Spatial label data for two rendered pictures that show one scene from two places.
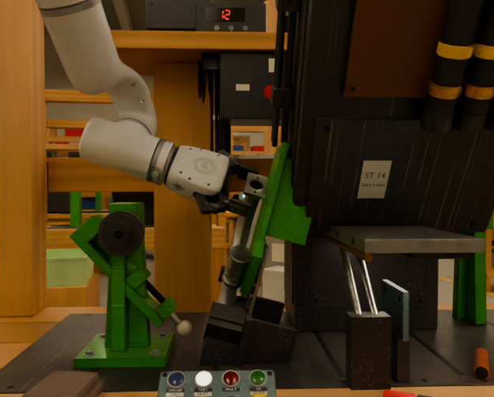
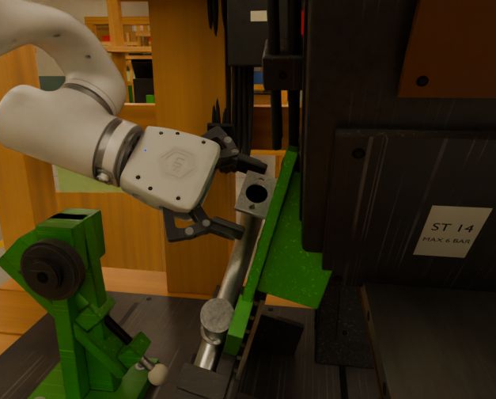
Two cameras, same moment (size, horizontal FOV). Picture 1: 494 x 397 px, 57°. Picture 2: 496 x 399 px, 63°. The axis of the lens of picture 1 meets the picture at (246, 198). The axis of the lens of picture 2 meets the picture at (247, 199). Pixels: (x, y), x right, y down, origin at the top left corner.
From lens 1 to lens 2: 0.43 m
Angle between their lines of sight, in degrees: 20
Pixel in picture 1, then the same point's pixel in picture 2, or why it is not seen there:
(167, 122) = (169, 63)
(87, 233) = (17, 260)
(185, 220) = not seen: hidden behind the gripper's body
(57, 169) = not seen: hidden behind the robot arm
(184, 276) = (198, 255)
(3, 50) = not seen: outside the picture
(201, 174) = (169, 180)
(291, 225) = (297, 279)
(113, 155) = (42, 150)
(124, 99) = (61, 55)
